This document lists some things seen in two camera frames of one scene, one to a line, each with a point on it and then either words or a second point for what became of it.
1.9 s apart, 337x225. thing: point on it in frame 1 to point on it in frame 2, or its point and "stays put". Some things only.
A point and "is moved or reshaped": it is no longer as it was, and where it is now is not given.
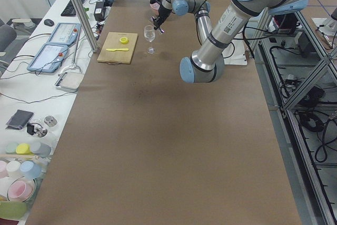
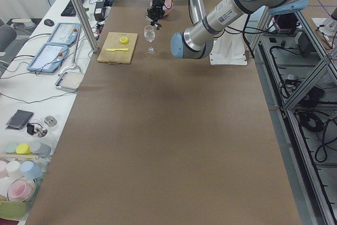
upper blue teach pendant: [65, 33] stays put
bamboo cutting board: [112, 41] stays put
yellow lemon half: [124, 40] stays put
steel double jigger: [159, 31] is moved or reshaped
